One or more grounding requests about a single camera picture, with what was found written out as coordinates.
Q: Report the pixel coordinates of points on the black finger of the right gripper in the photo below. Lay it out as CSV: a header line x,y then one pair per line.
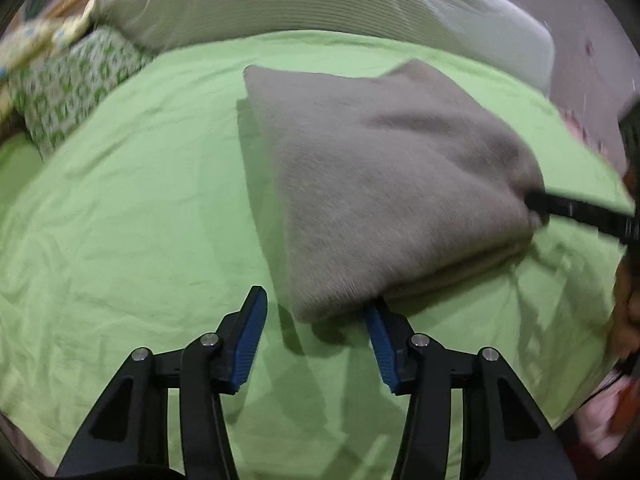
x,y
607,221

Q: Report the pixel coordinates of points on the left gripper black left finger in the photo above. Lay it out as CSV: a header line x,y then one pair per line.
x,y
161,417

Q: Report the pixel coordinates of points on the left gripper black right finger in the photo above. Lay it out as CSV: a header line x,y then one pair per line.
x,y
504,435

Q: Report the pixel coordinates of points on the beige knit sweater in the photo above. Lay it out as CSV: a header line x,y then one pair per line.
x,y
390,186

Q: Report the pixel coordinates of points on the person's right hand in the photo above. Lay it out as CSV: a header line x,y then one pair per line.
x,y
624,337

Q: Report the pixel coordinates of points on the light green bed sheet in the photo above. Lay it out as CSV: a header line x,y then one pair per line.
x,y
158,215

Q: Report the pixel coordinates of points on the green patterned pillow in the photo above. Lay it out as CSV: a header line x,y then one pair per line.
x,y
54,96

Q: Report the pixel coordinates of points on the yellow floral pillow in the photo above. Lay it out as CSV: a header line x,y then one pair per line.
x,y
41,38

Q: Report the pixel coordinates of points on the white striped duvet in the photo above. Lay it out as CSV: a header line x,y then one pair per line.
x,y
495,32

